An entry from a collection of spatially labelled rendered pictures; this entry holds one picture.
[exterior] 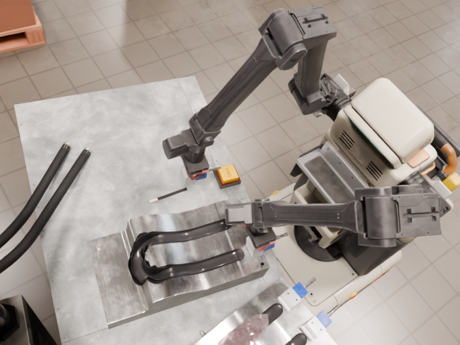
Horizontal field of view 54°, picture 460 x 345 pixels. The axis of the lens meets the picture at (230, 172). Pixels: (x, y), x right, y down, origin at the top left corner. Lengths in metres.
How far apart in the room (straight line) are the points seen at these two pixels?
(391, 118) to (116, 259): 0.87
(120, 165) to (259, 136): 1.35
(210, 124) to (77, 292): 0.65
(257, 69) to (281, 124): 1.89
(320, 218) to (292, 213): 0.09
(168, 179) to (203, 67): 1.60
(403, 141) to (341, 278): 1.10
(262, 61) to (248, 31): 2.43
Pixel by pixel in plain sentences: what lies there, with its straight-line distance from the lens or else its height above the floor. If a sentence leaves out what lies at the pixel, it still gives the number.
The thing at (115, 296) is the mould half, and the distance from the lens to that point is 1.37.
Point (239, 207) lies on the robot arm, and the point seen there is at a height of 1.12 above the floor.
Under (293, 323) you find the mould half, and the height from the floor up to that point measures 0.86.
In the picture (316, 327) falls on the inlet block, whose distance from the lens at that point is 1.42.
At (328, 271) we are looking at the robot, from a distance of 2.18.
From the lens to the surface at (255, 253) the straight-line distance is 1.39.
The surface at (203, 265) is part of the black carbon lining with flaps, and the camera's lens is 1.39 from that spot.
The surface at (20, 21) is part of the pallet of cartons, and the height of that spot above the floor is 0.19.
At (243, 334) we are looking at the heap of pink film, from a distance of 1.30.
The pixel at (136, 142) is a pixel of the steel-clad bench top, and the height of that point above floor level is 0.80.
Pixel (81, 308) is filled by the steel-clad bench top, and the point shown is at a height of 0.80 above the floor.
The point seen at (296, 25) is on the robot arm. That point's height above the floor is 1.58.
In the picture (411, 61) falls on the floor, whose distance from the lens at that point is 3.80.
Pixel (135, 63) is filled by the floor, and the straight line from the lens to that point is 3.07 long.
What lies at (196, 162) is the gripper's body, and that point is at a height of 1.05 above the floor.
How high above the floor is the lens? 2.17
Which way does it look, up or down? 57 degrees down
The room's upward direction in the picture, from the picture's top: 19 degrees clockwise
